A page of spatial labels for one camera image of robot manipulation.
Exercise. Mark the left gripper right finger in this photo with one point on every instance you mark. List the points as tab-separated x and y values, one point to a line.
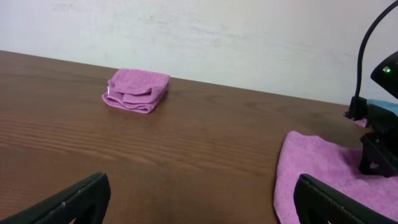
318	203

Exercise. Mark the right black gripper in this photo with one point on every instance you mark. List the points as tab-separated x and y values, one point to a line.
379	155

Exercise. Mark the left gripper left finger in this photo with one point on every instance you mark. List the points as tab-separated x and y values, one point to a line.
83	202

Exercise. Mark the purple microfiber cloth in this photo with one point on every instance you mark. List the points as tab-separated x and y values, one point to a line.
334	165

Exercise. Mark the blue microfiber cloth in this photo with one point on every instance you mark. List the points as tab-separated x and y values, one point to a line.
393	107

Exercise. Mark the folded purple cloth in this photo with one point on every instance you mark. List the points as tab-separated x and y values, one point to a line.
136	90

